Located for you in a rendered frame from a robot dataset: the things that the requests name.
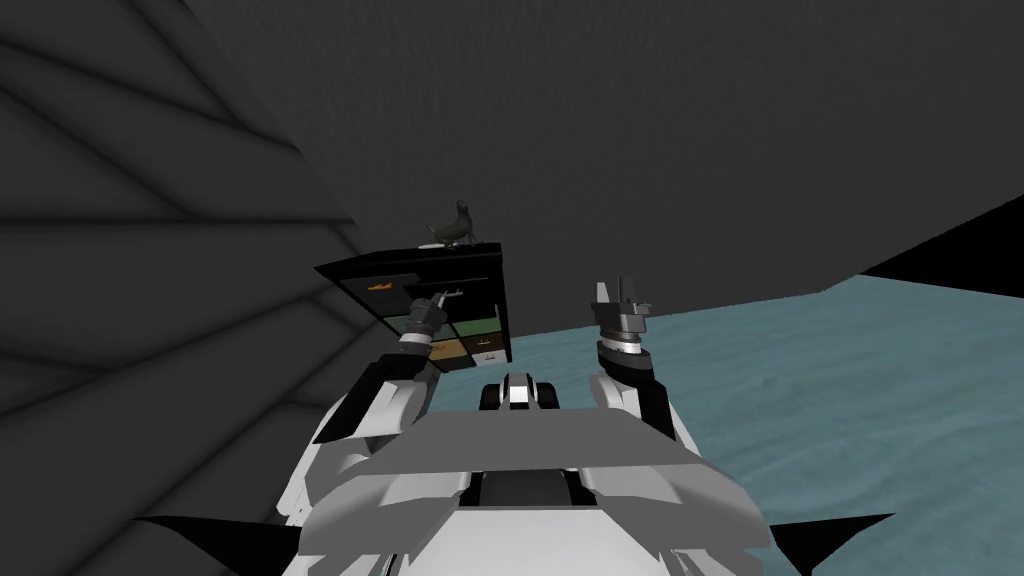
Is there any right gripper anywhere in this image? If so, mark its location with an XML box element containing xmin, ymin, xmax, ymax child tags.
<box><xmin>591</xmin><ymin>276</ymin><xmax>653</xmax><ymax>343</ymax></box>

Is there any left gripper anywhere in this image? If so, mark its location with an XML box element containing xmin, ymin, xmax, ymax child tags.
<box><xmin>402</xmin><ymin>288</ymin><xmax>466</xmax><ymax>339</ymax></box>

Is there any black cabinet with coloured drawers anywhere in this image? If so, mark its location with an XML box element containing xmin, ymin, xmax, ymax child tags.
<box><xmin>314</xmin><ymin>241</ymin><xmax>514</xmax><ymax>376</ymax></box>

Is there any dark grey drawer front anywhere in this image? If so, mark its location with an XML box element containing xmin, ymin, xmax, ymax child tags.
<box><xmin>339</xmin><ymin>271</ymin><xmax>423</xmax><ymax>321</ymax></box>

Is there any dark seal figurine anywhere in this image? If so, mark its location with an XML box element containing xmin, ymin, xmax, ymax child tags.
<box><xmin>426</xmin><ymin>199</ymin><xmax>484</xmax><ymax>249</ymax></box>

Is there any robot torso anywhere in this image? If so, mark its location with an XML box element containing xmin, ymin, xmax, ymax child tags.
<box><xmin>275</xmin><ymin>372</ymin><xmax>774</xmax><ymax>576</ymax></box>

